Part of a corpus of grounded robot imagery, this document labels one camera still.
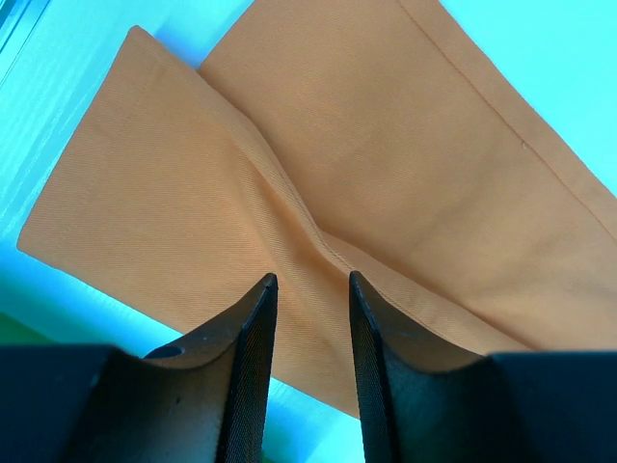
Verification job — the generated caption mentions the orange trousers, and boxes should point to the orange trousers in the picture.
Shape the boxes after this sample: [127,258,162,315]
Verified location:
[17,1,616,415]

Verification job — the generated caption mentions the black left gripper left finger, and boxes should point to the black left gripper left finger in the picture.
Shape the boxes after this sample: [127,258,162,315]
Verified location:
[1,274,278,462]

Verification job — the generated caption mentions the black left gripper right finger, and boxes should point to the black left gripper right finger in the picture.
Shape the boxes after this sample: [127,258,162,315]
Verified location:
[349,272,616,462]

